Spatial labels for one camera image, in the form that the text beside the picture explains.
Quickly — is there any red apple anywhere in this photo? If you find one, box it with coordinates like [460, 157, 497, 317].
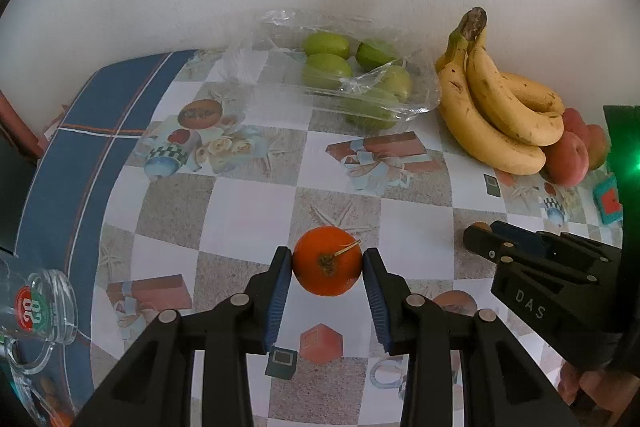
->
[585, 124, 608, 171]
[542, 132, 590, 186]
[561, 108, 591, 142]

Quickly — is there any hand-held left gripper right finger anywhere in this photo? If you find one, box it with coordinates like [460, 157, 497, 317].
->
[362, 248, 581, 427]

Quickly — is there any clear plastic fruit box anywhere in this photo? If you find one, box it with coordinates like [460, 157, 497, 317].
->
[0, 347, 76, 427]

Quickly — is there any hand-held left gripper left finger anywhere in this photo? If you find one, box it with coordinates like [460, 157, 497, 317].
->
[75, 246, 293, 427]

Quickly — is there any glass mug with red label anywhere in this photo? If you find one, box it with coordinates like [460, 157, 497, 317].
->
[0, 257, 81, 378]

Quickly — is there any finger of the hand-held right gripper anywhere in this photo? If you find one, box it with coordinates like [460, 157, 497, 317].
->
[462, 224, 516, 265]
[490, 221, 548, 258]

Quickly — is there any yellow banana bunch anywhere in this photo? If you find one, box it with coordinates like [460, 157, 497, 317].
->
[435, 7, 566, 176]

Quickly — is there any tangerine with stem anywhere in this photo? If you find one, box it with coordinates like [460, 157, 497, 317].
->
[292, 227, 363, 297]

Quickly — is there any person's right hand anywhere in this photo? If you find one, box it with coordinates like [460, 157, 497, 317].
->
[557, 354, 621, 410]

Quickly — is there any blue and white toy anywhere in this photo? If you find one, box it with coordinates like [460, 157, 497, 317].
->
[593, 174, 623, 224]

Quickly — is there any clear plastic produce tray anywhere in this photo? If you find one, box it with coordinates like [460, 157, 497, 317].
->
[220, 9, 443, 130]

